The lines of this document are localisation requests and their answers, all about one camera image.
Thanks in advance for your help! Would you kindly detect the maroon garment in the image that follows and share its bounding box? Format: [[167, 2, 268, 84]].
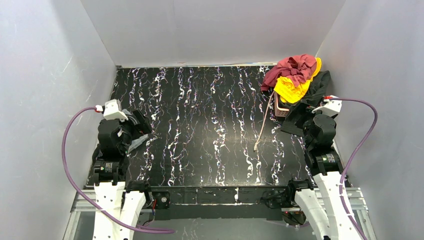
[[260, 54, 318, 91]]

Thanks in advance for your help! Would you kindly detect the pink laundry basket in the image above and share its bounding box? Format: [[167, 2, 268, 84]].
[[273, 91, 290, 118]]

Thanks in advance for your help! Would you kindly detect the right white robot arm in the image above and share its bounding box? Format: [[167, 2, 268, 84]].
[[285, 114, 365, 240]]

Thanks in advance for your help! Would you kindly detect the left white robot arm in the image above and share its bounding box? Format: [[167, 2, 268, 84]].
[[92, 109, 154, 240]]

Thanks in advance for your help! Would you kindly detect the clear plastic case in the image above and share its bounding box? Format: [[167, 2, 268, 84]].
[[127, 134, 148, 154]]

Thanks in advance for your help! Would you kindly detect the yellow garment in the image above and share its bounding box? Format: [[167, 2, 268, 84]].
[[274, 57, 322, 104]]

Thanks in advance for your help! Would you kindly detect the black garment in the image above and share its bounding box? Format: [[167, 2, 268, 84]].
[[280, 70, 332, 137]]

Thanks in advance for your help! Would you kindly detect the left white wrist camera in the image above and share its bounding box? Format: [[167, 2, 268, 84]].
[[103, 99, 128, 122]]

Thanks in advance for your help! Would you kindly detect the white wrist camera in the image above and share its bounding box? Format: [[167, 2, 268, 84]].
[[103, 99, 128, 122], [311, 95, 342, 118]]

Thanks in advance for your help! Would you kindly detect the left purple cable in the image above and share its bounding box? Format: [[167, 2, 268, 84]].
[[61, 106, 176, 235]]

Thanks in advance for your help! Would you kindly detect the beige drawstring cord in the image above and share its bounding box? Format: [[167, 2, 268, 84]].
[[253, 91, 275, 152]]

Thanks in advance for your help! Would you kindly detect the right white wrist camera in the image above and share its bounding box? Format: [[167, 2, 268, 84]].
[[311, 95, 342, 118]]

